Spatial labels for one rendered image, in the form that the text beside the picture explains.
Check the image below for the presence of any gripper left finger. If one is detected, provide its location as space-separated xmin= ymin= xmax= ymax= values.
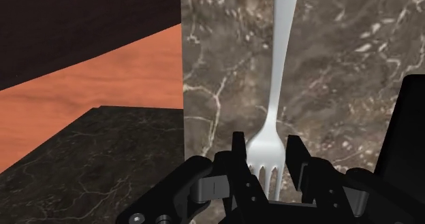
xmin=115 ymin=131 xmax=270 ymax=224

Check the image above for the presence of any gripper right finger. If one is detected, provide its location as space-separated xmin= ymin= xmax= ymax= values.
xmin=286 ymin=134 xmax=425 ymax=224

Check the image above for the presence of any white fork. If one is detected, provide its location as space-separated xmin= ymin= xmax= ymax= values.
xmin=246 ymin=0 xmax=300 ymax=202

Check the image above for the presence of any black upright block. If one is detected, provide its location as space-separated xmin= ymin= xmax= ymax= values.
xmin=374 ymin=73 xmax=425 ymax=200

